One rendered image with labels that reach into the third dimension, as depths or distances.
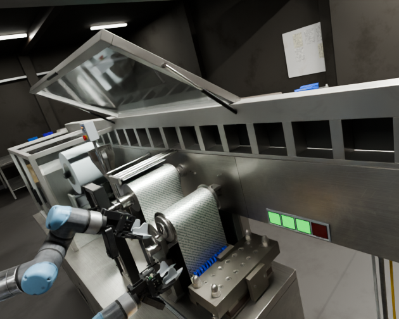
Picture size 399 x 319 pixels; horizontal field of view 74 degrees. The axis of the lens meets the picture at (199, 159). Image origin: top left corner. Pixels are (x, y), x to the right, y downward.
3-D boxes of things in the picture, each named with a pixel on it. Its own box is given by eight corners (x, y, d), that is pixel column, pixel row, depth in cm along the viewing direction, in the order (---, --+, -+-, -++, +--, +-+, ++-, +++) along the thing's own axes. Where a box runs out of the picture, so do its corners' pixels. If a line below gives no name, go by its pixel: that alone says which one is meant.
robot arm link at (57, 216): (42, 221, 84) (53, 199, 83) (77, 226, 91) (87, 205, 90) (44, 237, 78) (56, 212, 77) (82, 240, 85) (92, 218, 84)
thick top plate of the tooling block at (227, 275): (191, 298, 107) (187, 287, 105) (251, 241, 130) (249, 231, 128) (220, 319, 95) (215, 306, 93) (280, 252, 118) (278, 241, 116)
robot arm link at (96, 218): (85, 236, 84) (78, 229, 90) (99, 237, 87) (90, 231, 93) (93, 212, 85) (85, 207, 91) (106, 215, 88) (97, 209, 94)
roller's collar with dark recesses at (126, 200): (119, 209, 125) (114, 197, 123) (130, 202, 128) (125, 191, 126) (125, 212, 120) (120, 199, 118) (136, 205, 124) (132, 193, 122)
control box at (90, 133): (83, 142, 141) (75, 125, 138) (95, 138, 145) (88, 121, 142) (87, 143, 136) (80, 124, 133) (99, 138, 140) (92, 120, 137)
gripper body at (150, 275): (161, 271, 98) (132, 293, 91) (168, 289, 100) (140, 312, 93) (151, 264, 103) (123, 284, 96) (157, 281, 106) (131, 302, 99)
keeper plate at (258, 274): (251, 299, 106) (245, 278, 103) (265, 283, 112) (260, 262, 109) (256, 302, 104) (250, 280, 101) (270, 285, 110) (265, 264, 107)
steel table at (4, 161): (31, 178, 874) (16, 148, 842) (46, 187, 721) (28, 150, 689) (4, 189, 827) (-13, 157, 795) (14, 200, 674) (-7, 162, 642)
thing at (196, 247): (190, 277, 111) (177, 241, 106) (227, 245, 125) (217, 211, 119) (190, 278, 111) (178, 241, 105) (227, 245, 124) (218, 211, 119)
